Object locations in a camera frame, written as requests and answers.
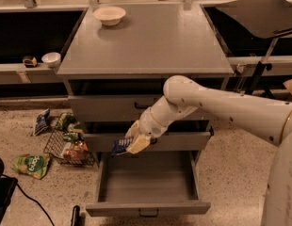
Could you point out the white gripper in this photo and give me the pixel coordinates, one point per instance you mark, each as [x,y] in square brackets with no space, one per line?
[151,123]

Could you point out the blue rxbar blueberry bar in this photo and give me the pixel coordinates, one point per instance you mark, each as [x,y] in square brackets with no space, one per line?
[120,146]

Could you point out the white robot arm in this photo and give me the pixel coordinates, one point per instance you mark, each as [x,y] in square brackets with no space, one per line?
[271,120]

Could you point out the grey top drawer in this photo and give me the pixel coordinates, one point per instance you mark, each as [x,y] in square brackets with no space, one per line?
[90,108]

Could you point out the grey middle drawer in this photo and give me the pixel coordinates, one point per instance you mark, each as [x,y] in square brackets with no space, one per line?
[169,142]

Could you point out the grey open bottom drawer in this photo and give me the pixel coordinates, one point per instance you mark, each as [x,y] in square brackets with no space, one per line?
[148,185]

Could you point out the grey drawer cabinet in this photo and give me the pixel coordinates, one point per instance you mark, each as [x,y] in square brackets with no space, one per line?
[153,42]

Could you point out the orange red snack bag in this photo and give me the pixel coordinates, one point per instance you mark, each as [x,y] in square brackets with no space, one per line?
[77,150]

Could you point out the green chip bag in basket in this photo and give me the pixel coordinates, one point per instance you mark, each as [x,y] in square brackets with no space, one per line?
[64,121]

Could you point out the blue white snack bag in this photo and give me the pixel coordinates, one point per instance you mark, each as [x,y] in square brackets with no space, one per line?
[41,122]

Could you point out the green snack bag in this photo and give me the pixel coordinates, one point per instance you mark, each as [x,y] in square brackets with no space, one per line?
[35,166]

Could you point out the small white cup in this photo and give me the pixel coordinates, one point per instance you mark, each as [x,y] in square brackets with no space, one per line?
[52,59]

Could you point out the beige paper bowl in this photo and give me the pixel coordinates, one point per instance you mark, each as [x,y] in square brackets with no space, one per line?
[109,16]

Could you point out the black device at left edge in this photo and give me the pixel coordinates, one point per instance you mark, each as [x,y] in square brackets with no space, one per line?
[7,187]

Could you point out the black tray stand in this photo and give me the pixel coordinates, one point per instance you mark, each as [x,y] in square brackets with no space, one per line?
[264,19]

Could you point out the black wire basket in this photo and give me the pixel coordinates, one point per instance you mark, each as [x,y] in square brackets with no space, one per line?
[57,141]

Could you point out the black cylindrical handle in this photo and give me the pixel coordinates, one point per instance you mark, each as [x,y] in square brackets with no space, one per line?
[75,216]

